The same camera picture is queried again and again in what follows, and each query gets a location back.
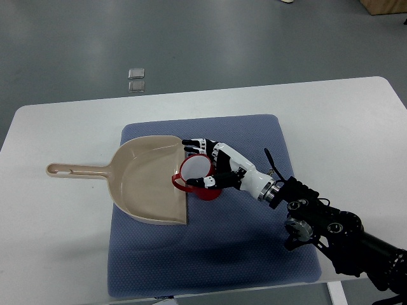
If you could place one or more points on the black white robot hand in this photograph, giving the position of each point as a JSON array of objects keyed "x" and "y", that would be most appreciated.
[{"x": 231, "y": 170}]

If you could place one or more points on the red mug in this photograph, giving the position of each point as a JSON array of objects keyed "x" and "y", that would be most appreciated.
[{"x": 194, "y": 167}]

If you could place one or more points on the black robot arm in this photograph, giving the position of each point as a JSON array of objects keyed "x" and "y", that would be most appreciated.
[{"x": 340, "y": 236}]

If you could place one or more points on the beige plastic dustpan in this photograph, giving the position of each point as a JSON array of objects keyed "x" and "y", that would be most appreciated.
[{"x": 139, "y": 179}]

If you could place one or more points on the blue grey fabric mat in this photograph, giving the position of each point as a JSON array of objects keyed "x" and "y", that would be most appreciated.
[{"x": 232, "y": 242}]

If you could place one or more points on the lower metal floor plate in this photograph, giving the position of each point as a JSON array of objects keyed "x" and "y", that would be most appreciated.
[{"x": 136, "y": 86}]

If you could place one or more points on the metal floor plate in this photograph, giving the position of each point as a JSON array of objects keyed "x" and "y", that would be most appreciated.
[
  {"x": 136, "y": 86},
  {"x": 136, "y": 73}
]

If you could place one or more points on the upper metal floor plate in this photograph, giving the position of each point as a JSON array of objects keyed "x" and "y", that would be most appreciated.
[{"x": 136, "y": 73}]

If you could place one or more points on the white table leg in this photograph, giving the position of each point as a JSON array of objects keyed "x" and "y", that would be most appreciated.
[{"x": 336, "y": 293}]

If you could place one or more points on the wooden box corner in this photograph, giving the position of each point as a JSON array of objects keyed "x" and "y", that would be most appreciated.
[{"x": 384, "y": 7}]

